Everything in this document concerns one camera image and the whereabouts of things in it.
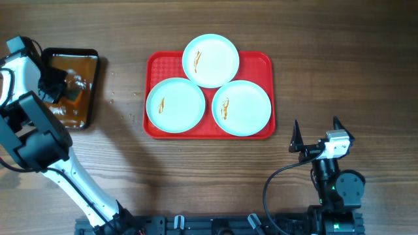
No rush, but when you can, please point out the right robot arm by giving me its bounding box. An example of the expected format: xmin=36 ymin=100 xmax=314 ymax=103
xmin=289 ymin=117 xmax=366 ymax=235

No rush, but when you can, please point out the orange green sponge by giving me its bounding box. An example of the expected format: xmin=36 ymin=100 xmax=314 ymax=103
xmin=65 ymin=88 xmax=82 ymax=106

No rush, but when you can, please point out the black water tray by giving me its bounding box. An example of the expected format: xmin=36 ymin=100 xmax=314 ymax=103
xmin=42 ymin=48 xmax=100 ymax=129

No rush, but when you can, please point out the light blue plate top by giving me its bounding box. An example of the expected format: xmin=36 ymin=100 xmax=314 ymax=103
xmin=182 ymin=34 xmax=240 ymax=88

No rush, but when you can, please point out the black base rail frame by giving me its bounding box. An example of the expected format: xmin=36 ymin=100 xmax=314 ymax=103
xmin=74 ymin=213 xmax=366 ymax=235

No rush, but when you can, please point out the light blue plate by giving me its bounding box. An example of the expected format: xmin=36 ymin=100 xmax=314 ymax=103
xmin=212 ymin=80 xmax=272 ymax=137
xmin=146 ymin=78 xmax=206 ymax=134
xmin=182 ymin=34 xmax=240 ymax=88

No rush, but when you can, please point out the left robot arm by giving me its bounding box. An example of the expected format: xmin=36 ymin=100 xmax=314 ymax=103
xmin=1 ymin=35 xmax=141 ymax=234

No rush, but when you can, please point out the red plastic tray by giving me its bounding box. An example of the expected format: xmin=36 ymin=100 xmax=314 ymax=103
xmin=142 ymin=51 xmax=276 ymax=140

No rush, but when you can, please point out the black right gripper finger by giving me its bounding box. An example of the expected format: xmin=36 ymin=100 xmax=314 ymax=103
xmin=333 ymin=116 xmax=355 ymax=142
xmin=289 ymin=120 xmax=304 ymax=153

